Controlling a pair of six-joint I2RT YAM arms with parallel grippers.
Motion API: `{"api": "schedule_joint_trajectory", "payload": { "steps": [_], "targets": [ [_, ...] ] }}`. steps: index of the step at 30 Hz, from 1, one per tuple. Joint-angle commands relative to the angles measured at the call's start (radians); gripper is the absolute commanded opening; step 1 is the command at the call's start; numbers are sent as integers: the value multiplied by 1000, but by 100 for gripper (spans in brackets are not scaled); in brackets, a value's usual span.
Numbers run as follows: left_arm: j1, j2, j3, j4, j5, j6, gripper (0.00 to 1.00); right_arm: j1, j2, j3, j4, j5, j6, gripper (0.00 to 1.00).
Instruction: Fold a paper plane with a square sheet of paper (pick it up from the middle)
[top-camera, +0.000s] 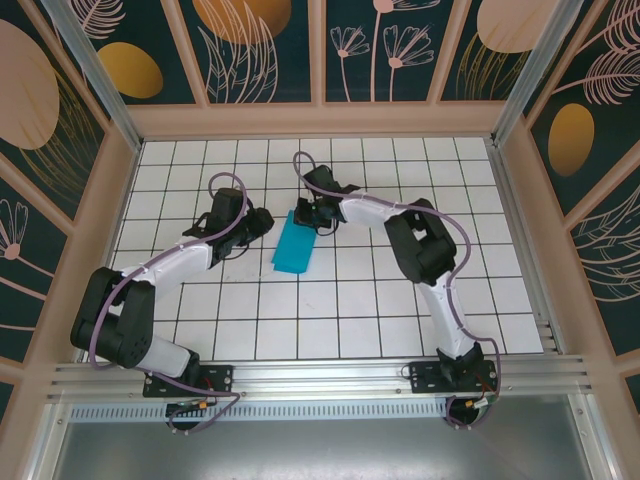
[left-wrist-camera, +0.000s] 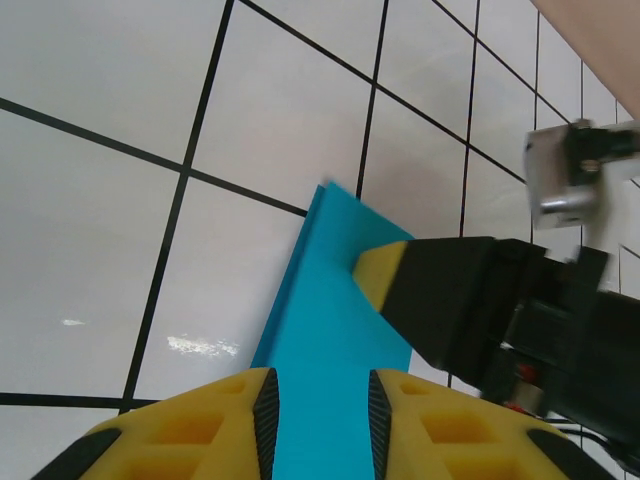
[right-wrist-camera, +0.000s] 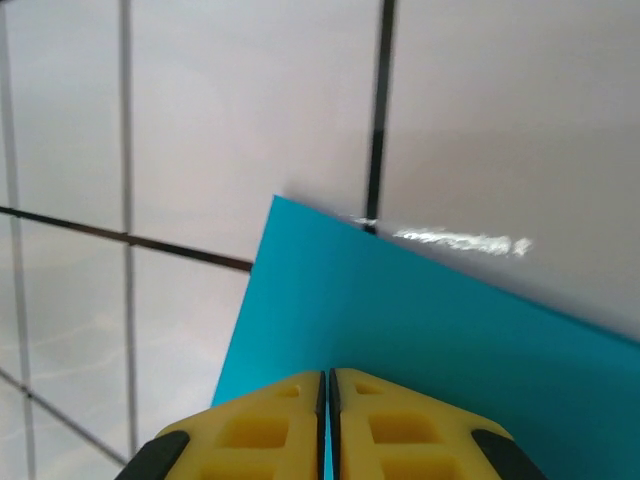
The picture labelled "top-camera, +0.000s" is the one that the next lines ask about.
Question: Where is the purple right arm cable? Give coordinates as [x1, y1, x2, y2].
[292, 151, 503, 431]

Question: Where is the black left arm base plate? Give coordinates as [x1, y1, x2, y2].
[143, 363, 236, 399]

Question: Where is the dark panel with orange disc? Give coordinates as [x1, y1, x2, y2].
[178, 0, 317, 105]

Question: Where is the grey metal sheet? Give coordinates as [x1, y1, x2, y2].
[27, 393, 619, 480]

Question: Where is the small circuit board with connector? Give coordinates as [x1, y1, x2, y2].
[166, 399, 217, 417]
[459, 397, 501, 417]

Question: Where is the dark panel with pale circle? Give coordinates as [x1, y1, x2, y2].
[0, 0, 109, 224]

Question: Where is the long aluminium mounting rail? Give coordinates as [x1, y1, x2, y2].
[47, 353, 597, 402]

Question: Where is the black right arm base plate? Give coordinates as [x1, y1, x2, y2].
[408, 359, 499, 394]

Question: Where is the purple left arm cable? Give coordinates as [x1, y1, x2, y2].
[88, 171, 251, 435]

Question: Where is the aluminium side rail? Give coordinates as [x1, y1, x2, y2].
[485, 138, 569, 357]

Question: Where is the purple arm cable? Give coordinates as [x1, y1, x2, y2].
[88, 171, 251, 435]
[292, 151, 503, 431]

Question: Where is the aluminium corner post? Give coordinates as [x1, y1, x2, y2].
[491, 0, 585, 147]
[39, 0, 145, 152]

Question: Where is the blue cloth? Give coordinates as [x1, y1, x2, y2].
[271, 209, 317, 275]

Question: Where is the dark panel with pink flowers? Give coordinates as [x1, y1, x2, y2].
[325, 0, 435, 103]

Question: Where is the dark panel with large leaf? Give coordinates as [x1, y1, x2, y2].
[569, 185, 640, 357]

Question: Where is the dark panel with single flower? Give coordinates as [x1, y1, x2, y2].
[0, 174, 69, 362]

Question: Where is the dark panel with pale disc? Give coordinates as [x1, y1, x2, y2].
[439, 0, 546, 102]

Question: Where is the slotted grey cable duct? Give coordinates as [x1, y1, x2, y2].
[69, 402, 451, 422]

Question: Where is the dark panel with gold oval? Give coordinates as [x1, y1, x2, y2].
[79, 0, 199, 105]

